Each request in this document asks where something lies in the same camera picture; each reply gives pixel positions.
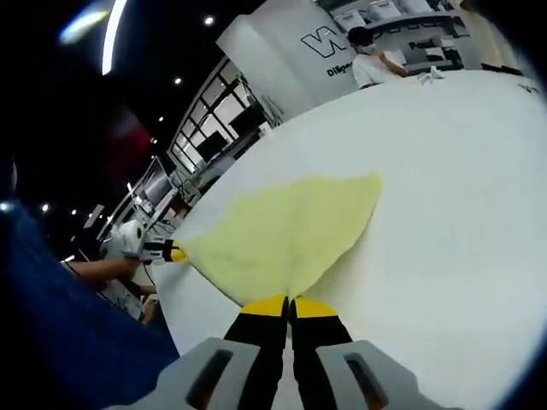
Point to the black monitor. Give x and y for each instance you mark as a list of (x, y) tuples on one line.
[(210, 145), (247, 119)]

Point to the white crumpled cloth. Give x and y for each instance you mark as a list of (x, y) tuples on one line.
[(431, 74)]

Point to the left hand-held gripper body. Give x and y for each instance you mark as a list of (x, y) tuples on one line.
[(130, 241)]

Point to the ceiling spotlights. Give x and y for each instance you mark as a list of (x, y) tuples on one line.
[(209, 20)]

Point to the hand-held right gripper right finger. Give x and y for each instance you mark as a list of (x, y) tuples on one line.
[(316, 341)]

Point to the grey shelving rack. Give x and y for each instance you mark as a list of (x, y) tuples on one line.
[(410, 21)]

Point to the white storage bin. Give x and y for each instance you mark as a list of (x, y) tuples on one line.
[(348, 21), (384, 10)]

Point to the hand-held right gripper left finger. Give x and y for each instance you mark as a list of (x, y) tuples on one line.
[(256, 341)]

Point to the operator in blue clothing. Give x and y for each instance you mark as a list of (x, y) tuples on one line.
[(64, 333)]

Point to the yellow garment with coloured sleeves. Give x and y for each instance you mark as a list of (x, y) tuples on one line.
[(278, 235)]

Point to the silver framed monitor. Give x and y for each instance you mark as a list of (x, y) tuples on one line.
[(156, 181)]

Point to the long ceiling strip light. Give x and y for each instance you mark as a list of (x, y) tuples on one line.
[(114, 38)]

